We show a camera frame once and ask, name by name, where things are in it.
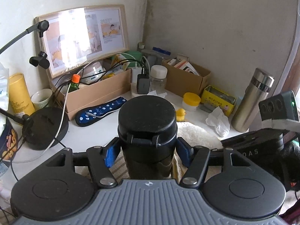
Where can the yellow lid cream jar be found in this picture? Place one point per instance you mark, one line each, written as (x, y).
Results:
(191, 101)

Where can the long cardboard box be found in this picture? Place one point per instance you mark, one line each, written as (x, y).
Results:
(98, 93)

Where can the black power adapter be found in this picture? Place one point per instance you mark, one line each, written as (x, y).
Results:
(143, 83)

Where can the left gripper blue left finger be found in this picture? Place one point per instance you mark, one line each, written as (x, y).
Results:
(104, 156)

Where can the crumpled tissue near adapter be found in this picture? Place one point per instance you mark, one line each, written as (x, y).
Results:
(155, 93)

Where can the striped beige towel mat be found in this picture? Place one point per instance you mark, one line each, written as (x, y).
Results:
(143, 160)

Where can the black thermos bottle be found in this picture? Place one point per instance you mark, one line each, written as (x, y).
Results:
(147, 118)

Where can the white power strip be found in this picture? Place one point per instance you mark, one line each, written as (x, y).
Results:
(134, 73)

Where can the black round stand base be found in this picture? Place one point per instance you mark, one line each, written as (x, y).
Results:
(45, 127)

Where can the yellow rubber duck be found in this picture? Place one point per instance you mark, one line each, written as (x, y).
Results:
(180, 115)

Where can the crumpled tissue near tin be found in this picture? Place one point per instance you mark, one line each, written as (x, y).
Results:
(219, 121)

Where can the framed baby photo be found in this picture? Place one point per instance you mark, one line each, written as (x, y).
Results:
(78, 36)

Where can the small cardboard box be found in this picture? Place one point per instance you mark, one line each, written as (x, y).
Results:
(180, 82)

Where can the green plastic container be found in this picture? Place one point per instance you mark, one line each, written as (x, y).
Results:
(133, 55)

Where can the white ceramic cup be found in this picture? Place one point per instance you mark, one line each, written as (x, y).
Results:
(41, 98)

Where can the white fluffy cloth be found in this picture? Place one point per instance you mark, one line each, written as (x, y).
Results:
(195, 135)

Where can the blue snack packet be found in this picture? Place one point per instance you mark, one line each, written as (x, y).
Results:
(9, 141)

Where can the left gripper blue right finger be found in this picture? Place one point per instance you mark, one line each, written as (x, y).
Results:
(189, 154)

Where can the orange cap green bottle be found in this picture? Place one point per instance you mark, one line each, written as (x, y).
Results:
(74, 83)

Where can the stainless steel thermos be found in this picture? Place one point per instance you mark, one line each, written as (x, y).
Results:
(257, 90)

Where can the yellow tin box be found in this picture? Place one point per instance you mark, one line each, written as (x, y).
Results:
(217, 98)

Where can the black camera box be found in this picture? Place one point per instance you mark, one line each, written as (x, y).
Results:
(280, 112)

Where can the yellow cylinder canister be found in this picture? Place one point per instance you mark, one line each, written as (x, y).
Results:
(19, 98)

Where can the white lid clear jar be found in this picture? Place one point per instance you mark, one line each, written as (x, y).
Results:
(158, 78)

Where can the white plastic snack bag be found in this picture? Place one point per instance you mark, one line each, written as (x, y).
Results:
(4, 88)

